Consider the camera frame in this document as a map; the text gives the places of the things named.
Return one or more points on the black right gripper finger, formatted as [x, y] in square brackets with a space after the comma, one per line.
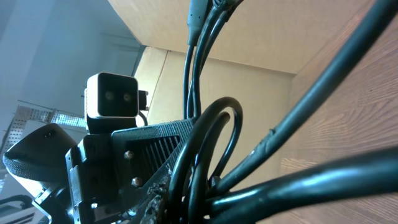
[154, 208]

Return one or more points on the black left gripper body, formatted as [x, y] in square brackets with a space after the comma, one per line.
[78, 179]

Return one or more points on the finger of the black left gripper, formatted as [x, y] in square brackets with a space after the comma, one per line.
[145, 158]

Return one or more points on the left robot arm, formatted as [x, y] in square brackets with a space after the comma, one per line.
[113, 176]

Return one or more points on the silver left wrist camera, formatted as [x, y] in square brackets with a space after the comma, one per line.
[114, 96]

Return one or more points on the cardboard wall panel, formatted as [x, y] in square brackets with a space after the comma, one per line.
[256, 59]

